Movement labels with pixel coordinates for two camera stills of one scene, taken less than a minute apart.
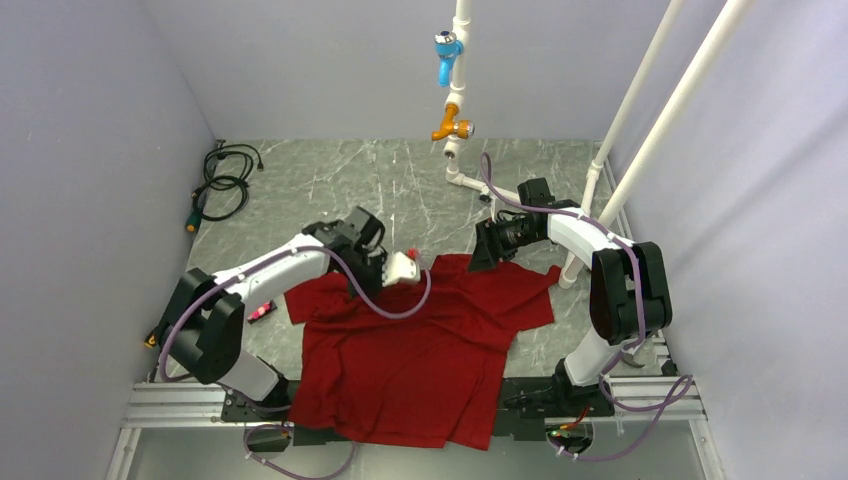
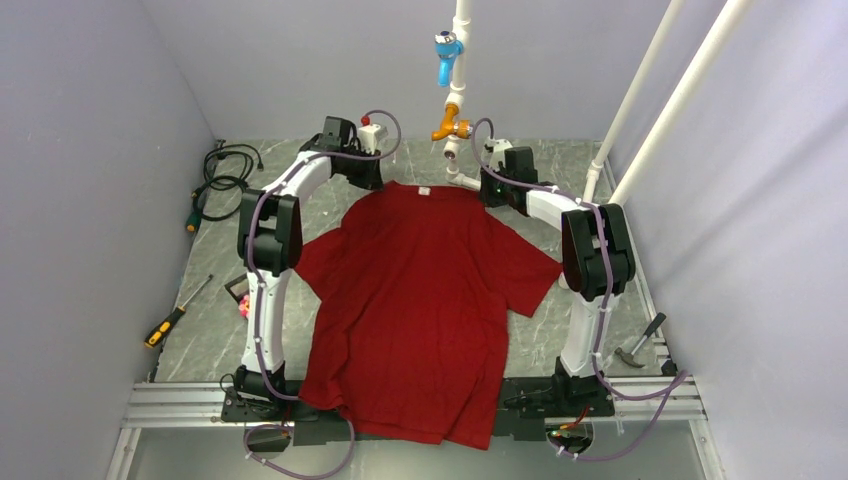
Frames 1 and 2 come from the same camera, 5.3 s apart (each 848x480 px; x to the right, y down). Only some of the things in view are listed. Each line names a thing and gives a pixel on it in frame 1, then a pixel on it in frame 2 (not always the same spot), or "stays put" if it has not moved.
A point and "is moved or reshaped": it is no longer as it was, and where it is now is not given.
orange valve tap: [462, 128] stays put
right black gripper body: [514, 234] to [495, 190]
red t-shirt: [416, 363] is moved or reshaped
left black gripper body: [367, 271] to [359, 172]
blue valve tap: [447, 46] stays put
